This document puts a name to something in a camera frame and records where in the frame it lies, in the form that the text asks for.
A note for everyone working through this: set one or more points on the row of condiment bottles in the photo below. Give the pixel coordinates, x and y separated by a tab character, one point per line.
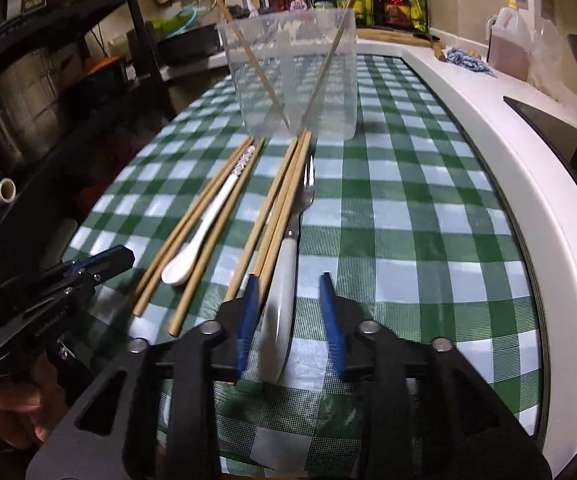
393	2

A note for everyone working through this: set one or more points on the person's left hand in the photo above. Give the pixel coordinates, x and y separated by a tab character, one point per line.
13	405

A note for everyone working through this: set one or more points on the cooking oil jug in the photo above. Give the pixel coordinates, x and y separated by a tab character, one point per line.
510	45

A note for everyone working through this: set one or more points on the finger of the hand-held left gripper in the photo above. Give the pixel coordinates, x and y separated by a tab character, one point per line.
111	257
58	297

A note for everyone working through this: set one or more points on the blue cloth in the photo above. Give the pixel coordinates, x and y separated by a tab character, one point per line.
468	60

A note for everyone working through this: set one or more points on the clear plastic bottle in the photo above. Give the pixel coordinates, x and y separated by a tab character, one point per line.
550	60

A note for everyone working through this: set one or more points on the green plastic basin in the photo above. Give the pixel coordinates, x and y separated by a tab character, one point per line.
176	22

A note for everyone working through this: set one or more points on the black gas stove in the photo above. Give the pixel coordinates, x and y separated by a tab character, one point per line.
553	120

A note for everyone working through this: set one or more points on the black cooking pot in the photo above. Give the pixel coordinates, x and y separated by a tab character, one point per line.
188	46

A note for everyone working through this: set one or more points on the wooden chopstick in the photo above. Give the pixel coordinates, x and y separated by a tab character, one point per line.
279	210
263	215
331	50
248	55
218	247
291	200
168	255
193	222

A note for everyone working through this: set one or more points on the steel pot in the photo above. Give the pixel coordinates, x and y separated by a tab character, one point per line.
13	105

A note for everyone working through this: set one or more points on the black shelving rack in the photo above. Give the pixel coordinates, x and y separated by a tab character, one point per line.
138	35

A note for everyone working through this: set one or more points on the white ceramic spoon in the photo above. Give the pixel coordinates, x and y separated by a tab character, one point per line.
183	265

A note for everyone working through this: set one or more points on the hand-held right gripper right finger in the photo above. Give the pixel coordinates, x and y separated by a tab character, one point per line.
331	325

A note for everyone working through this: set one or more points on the wooden cutting board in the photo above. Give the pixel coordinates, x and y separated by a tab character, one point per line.
393	35

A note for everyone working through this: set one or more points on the white pipe piece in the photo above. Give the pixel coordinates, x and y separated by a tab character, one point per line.
6	190

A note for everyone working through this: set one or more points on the white wall socket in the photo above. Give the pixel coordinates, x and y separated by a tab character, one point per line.
118	46

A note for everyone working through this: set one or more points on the green checkered tablecloth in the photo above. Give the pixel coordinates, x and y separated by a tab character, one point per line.
408	240

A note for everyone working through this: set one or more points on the orange and black pot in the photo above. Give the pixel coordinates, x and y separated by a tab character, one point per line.
101	65

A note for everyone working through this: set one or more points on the clear plastic utensil container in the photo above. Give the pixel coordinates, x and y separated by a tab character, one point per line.
293	75

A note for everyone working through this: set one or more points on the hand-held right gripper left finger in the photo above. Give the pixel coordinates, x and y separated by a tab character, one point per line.
248	320

